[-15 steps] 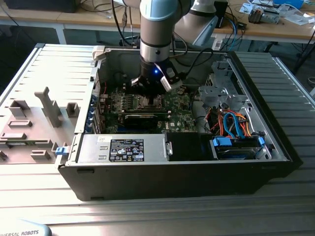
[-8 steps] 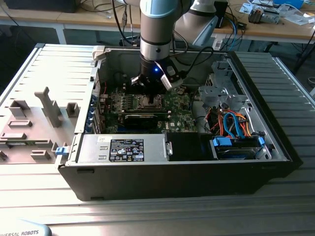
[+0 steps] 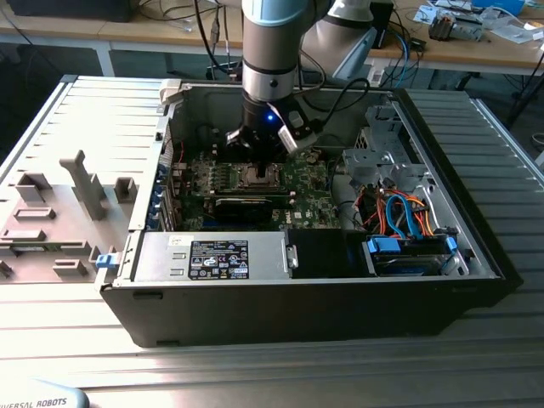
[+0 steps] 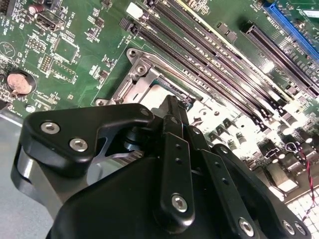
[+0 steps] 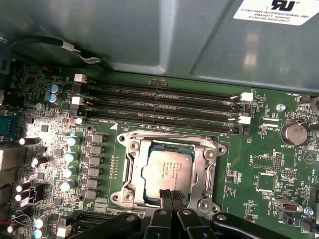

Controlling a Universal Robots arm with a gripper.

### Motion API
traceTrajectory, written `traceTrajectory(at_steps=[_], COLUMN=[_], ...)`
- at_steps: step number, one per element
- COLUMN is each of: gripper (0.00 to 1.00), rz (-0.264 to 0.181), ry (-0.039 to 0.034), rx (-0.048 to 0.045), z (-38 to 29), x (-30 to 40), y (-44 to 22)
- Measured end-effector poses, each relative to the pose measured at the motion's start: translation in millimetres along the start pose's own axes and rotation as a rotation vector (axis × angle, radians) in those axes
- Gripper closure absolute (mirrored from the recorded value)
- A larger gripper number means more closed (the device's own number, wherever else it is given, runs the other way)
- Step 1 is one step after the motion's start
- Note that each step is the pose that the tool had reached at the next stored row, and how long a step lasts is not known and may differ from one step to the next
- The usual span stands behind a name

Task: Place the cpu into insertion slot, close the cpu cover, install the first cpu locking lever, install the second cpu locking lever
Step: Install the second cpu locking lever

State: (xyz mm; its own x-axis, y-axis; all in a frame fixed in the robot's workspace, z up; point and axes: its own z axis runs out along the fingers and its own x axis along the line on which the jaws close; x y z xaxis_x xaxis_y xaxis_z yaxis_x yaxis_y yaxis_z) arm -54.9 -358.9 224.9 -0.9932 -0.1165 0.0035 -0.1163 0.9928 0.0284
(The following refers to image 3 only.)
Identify light wooden desk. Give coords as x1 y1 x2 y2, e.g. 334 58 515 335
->
0 0 246 56
365 0 544 77

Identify black graphics card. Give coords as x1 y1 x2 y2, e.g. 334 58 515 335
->
212 195 275 226

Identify finned CPU cooler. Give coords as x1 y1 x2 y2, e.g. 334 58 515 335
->
428 14 458 42

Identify silver power supply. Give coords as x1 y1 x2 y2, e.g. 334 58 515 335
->
130 231 294 284

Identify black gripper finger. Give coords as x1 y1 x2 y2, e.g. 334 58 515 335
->
224 125 274 179
271 139 289 166

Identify silver metal box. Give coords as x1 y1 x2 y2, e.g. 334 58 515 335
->
450 16 485 42

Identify black monitor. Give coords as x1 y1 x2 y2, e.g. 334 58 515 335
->
6 0 137 23

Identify metal disk bay cage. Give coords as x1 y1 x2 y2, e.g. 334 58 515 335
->
342 104 430 192

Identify black camera cable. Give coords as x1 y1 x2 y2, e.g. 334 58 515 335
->
297 42 371 127

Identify grey parts rack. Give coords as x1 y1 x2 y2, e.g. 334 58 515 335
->
0 149 144 285

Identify orange wire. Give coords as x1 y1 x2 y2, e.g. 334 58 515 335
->
356 190 437 237

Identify CPU socket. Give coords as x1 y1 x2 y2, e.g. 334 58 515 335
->
231 163 284 192

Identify clear plastic bags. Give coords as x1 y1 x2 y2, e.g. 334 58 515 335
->
488 19 544 46

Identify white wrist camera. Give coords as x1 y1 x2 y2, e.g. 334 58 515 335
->
267 101 320 155

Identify black PC case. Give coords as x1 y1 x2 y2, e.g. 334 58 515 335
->
98 78 524 349

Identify white plastic case latch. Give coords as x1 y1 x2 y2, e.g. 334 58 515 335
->
159 78 184 105

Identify blue box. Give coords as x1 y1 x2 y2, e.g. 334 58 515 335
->
471 0 526 16

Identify blue wire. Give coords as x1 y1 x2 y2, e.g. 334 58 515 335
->
384 189 420 241

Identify hard disk in blue carrier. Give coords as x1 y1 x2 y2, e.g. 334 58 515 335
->
360 235 460 277

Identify silver CPU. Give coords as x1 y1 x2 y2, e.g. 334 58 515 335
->
246 167 277 184

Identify green motherboard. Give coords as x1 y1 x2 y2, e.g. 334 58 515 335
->
172 146 341 233

